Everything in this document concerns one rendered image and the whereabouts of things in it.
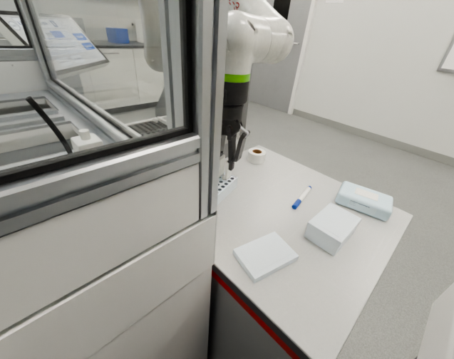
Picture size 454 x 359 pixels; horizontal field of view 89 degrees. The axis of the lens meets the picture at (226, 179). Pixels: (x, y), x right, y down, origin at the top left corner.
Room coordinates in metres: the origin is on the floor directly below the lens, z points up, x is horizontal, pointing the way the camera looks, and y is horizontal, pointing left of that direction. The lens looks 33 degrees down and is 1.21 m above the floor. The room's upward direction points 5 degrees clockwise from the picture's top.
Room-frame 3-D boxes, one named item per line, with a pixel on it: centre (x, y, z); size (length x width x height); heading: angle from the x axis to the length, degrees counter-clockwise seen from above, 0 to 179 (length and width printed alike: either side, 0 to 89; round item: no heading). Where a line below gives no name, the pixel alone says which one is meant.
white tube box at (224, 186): (0.61, 0.03, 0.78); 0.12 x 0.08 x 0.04; 151
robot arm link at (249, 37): (0.63, 0.00, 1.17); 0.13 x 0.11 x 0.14; 131
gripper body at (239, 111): (0.63, 0.01, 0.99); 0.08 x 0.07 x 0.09; 61
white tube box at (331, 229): (0.45, -0.29, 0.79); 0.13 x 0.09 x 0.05; 136
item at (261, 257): (0.36, -0.10, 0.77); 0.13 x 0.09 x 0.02; 123
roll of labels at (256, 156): (0.84, -0.11, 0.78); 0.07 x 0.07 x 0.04
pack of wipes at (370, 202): (0.59, -0.43, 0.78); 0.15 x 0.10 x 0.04; 59
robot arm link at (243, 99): (0.63, 0.01, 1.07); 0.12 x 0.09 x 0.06; 151
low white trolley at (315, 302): (0.57, -0.16, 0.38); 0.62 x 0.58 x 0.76; 46
